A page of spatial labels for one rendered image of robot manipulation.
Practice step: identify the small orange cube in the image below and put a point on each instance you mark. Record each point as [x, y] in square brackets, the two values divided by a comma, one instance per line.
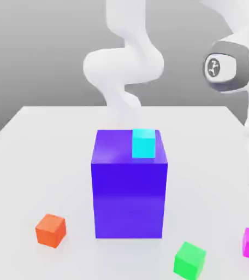
[50, 231]

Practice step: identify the small green cube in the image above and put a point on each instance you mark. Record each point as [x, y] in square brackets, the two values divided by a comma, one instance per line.
[189, 261]

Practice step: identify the large purple box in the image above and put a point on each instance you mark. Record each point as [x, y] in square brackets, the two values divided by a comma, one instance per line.
[128, 196]

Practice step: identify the small cyan cube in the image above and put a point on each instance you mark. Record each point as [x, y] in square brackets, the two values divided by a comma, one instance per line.
[143, 146]

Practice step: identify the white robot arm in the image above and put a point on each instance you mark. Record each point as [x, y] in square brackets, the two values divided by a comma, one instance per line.
[124, 63]

